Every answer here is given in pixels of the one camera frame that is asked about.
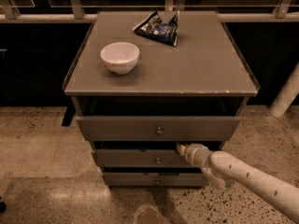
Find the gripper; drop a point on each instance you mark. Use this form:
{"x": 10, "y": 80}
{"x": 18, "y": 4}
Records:
{"x": 191, "y": 152}

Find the grey drawer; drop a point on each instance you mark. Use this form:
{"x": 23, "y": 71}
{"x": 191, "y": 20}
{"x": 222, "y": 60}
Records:
{"x": 139, "y": 158}
{"x": 155, "y": 179}
{"x": 157, "y": 128}

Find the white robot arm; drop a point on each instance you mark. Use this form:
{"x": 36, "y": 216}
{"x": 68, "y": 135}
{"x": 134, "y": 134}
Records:
{"x": 222, "y": 169}

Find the grey bottom drawer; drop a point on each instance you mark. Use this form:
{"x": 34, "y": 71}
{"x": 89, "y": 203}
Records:
{"x": 155, "y": 179}

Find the grey drawer cabinet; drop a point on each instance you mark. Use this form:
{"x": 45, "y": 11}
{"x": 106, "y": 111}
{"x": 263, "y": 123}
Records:
{"x": 203, "y": 75}

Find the grey top drawer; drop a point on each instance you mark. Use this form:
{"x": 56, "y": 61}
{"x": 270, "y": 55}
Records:
{"x": 157, "y": 128}

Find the white ceramic bowl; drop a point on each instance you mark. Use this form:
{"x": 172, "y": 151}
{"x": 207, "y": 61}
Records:
{"x": 120, "y": 57}

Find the blue crumpled chip bag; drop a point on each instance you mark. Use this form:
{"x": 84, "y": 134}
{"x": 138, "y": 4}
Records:
{"x": 155, "y": 29}

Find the white cylindrical post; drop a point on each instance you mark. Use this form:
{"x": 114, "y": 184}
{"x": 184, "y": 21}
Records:
{"x": 287, "y": 94}

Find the metal window railing frame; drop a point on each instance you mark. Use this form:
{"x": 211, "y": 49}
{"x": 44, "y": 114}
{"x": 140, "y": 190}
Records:
{"x": 26, "y": 10}

